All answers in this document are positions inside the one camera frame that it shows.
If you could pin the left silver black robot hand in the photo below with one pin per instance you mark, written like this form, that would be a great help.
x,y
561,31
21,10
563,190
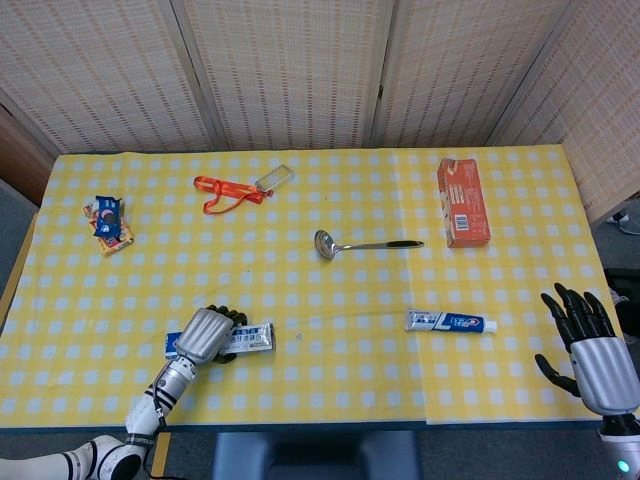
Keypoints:
x,y
202,335

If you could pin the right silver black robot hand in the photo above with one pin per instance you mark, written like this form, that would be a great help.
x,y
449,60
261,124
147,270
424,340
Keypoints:
x,y
605,370

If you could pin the blue toothpaste box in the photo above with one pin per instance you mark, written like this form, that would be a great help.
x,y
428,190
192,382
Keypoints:
x,y
252,337

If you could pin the blue white toothpaste tube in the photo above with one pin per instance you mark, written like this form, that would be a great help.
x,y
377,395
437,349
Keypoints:
x,y
450,321

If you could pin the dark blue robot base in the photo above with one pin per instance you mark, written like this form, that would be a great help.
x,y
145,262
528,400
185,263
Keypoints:
x,y
315,457

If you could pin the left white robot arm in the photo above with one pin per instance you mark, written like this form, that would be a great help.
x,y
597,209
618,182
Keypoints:
x,y
150,410

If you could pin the orange carton box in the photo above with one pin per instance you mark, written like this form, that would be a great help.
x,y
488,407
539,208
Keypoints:
x,y
467,205

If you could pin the white shoe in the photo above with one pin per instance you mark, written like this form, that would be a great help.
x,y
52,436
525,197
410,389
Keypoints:
x,y
632,338

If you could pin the yellow floor tape strip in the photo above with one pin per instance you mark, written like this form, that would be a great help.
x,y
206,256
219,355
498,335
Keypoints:
x,y
162,450

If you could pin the yellow snack packet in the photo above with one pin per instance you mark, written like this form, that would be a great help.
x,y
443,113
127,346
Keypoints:
x,y
116,244

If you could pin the yellow checkered tablecloth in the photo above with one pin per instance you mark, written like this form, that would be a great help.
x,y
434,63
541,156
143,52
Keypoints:
x,y
320,290

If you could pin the blue cookie packet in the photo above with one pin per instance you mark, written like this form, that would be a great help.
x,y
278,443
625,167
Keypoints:
x,y
107,217

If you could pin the clear badge holder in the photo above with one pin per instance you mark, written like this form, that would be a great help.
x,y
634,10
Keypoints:
x,y
274,179

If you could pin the brown wooden cabinet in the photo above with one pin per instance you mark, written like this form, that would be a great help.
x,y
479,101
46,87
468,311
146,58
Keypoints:
x,y
20,160

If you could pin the woven folding screen panel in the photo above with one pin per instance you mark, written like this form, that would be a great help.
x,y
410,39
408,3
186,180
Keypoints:
x,y
100,75
460,75
290,75
605,100

